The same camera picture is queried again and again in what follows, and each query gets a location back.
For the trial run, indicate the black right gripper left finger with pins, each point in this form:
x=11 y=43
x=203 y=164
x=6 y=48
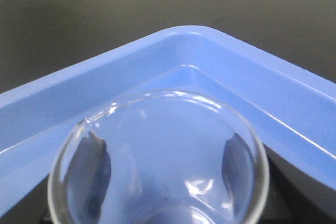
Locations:
x=89 y=176

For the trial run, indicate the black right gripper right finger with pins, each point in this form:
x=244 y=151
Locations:
x=238 y=173

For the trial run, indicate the clear glass beaker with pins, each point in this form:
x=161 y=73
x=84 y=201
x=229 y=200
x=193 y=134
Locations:
x=166 y=149

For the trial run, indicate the blue plastic tray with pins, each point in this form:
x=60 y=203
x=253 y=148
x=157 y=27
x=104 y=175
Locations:
x=292 y=110

